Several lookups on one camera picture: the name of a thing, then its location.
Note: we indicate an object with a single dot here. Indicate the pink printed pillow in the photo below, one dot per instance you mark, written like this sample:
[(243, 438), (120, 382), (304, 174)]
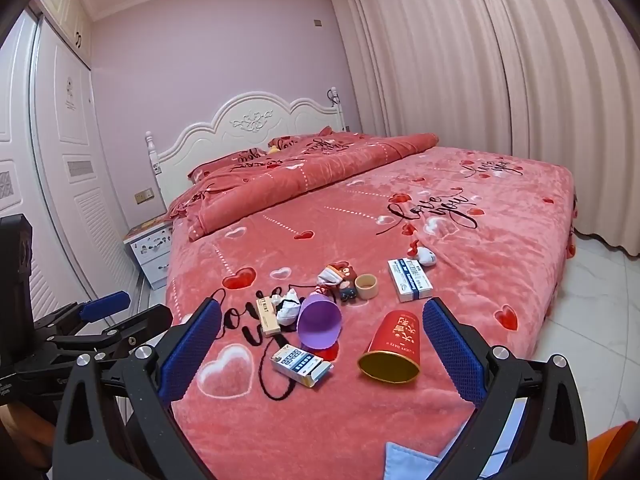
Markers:
[(225, 162), (300, 141)]

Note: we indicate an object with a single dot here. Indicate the purple plastic cup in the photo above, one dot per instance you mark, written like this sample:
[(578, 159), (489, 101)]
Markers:
[(320, 322)]

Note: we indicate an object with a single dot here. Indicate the white nightstand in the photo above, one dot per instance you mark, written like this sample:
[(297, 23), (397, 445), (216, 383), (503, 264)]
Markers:
[(150, 255)]

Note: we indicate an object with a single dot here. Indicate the white overhead cabinets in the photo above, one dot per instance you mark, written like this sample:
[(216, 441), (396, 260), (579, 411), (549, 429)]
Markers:
[(65, 15)]

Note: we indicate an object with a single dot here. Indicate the brown bear figurine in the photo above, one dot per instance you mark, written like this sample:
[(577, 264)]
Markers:
[(346, 284)]

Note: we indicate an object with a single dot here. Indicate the white blue-striped medicine box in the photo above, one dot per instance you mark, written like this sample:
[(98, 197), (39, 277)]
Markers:
[(410, 280)]

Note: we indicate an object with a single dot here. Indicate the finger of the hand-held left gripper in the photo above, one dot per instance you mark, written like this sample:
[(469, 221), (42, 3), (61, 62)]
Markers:
[(145, 322), (107, 305)]

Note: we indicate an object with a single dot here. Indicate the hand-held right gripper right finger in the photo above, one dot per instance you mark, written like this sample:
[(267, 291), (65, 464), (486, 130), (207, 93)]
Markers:
[(452, 355)]

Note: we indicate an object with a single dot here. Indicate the light blue cloth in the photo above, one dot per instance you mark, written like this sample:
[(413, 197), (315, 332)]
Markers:
[(410, 465)]

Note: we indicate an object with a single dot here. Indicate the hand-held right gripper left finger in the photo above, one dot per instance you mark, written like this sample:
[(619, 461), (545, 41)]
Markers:
[(192, 347)]

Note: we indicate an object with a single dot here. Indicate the open white medicine box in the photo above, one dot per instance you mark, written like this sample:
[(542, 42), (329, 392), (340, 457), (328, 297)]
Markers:
[(300, 362)]

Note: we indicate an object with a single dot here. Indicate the bed with pink heart blanket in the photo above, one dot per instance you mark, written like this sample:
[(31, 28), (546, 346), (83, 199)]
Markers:
[(450, 210)]

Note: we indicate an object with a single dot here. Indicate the beige tape roll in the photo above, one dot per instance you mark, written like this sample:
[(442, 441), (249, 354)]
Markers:
[(366, 287)]

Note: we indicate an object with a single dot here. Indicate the crumpled white face mask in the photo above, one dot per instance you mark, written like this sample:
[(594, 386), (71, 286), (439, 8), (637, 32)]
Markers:
[(328, 275)]

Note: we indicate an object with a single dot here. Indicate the white cat plush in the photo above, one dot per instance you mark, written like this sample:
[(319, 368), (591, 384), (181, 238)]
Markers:
[(426, 256)]

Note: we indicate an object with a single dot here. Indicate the white wardrobe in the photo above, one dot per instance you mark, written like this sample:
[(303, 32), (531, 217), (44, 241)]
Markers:
[(60, 170)]

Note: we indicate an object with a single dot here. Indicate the person's left forearm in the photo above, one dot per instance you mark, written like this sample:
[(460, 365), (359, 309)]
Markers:
[(20, 427)]

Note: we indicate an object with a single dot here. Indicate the red paper cup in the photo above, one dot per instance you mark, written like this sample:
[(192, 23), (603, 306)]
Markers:
[(392, 345)]

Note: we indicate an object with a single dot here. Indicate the white carved headboard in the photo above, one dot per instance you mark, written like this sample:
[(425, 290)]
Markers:
[(220, 130)]

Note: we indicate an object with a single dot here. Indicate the folded pink duvet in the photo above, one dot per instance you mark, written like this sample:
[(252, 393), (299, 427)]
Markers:
[(300, 175)]

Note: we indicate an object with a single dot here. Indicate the orange object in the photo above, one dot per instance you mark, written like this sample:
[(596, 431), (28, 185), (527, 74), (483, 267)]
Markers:
[(615, 455)]

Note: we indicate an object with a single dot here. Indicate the beige slim box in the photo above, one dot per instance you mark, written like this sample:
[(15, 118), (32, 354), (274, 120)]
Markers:
[(266, 317)]

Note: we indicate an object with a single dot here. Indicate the wall socket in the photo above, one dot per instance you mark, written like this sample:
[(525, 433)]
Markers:
[(145, 195)]

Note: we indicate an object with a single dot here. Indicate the cream curtain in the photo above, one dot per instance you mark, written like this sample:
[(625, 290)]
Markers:
[(500, 85)]

